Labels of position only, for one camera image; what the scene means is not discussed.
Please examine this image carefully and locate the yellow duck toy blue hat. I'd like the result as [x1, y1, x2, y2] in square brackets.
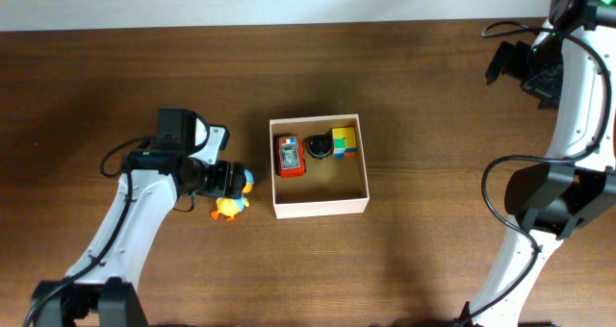
[211, 169, 254, 221]

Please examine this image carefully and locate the red toy truck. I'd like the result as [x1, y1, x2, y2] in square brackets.
[275, 135, 306, 178]

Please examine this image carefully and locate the black round cap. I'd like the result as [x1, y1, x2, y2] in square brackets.
[308, 135, 332, 160]

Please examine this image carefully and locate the colourful puzzle cube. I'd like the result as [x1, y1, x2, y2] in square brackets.
[331, 127, 358, 159]

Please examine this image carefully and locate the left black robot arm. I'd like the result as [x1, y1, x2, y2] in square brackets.
[24, 109, 248, 326]

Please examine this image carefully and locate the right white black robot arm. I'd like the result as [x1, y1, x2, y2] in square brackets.
[453, 0, 615, 326]

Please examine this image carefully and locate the white cardboard box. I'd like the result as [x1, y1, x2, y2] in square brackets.
[269, 114, 370, 219]

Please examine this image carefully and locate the left black camera cable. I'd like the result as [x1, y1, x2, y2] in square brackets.
[20, 135, 196, 327]

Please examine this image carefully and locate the black camera cable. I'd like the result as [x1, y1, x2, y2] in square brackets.
[456, 20, 613, 327]
[20, 135, 196, 327]

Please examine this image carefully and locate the right black camera cable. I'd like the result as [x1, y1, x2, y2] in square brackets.
[456, 20, 613, 327]

